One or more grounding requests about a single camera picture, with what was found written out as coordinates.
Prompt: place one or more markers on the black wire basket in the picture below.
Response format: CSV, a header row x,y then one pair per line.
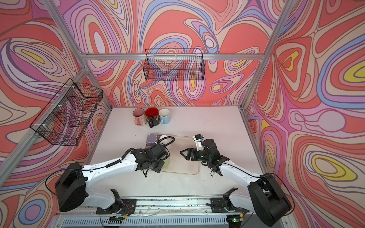
x,y
174,64
69,117

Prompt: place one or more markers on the purple mug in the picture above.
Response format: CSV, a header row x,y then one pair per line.
x,y
151,140

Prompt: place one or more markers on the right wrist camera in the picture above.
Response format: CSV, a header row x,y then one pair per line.
x,y
198,139

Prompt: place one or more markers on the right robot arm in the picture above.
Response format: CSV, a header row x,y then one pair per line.
x,y
266,198

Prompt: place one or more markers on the black wire basket back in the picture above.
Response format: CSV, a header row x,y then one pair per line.
x,y
174,64

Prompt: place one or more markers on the light blue mug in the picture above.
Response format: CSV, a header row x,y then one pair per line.
x,y
165,116

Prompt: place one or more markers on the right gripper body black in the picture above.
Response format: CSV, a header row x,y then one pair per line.
x,y
201,155

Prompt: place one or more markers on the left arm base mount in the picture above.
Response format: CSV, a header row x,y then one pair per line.
x,y
125,207

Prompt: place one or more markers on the beige plastic tray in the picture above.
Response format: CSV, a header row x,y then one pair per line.
x,y
178,164

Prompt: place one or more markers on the green mug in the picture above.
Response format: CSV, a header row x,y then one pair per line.
x,y
166,163

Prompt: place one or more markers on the aluminium front rail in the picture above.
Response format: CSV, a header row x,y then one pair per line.
x,y
164,205

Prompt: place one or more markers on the pink mug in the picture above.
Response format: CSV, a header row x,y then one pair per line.
x,y
139,117

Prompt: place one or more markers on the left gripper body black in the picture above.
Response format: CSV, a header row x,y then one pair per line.
x,y
157,166

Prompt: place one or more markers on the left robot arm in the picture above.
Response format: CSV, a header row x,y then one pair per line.
x,y
77,185

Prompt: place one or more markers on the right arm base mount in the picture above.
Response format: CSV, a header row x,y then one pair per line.
x,y
224,205

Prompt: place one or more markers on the black wire basket left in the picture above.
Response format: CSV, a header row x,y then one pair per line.
x,y
69,117

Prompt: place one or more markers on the black skull mug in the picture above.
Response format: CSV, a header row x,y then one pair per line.
x,y
152,115

